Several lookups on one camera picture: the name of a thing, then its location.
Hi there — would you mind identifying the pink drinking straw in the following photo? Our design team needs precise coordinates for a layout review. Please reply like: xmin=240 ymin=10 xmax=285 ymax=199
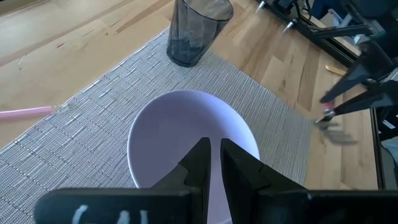
xmin=0 ymin=105 xmax=58 ymax=121

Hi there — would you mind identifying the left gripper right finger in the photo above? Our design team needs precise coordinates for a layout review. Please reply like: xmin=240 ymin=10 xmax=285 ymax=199
xmin=220 ymin=138 xmax=307 ymax=224

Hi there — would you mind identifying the grey woven placemat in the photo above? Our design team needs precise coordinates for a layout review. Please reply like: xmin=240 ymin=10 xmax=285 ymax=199
xmin=0 ymin=26 xmax=313 ymax=224

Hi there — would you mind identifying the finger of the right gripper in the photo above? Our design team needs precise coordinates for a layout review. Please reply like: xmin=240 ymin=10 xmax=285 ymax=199
xmin=333 ymin=91 xmax=394 ymax=116
xmin=320 ymin=60 xmax=379 ymax=103

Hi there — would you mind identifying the dark smoked plastic tumbler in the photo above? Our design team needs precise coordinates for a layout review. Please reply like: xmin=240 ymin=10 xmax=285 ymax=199
xmin=166 ymin=0 xmax=234 ymax=68

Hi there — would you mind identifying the pink-handled metal fork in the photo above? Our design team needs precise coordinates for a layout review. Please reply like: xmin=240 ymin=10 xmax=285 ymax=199
xmin=313 ymin=99 xmax=358 ymax=146

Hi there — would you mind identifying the wooden-handled metal utensil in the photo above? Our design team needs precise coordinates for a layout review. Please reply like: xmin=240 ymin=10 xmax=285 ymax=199
xmin=325 ymin=64 xmax=348 ymax=77

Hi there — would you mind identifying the lilac plastic bowl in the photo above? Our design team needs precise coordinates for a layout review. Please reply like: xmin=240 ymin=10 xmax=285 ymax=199
xmin=127 ymin=89 xmax=261 ymax=224

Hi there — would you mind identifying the silver frame bolt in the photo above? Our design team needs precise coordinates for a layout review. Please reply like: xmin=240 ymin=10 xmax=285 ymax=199
xmin=282 ymin=20 xmax=295 ymax=34

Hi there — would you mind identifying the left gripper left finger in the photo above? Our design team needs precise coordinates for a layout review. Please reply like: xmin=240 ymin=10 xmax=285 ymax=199
xmin=150 ymin=136 xmax=212 ymax=224

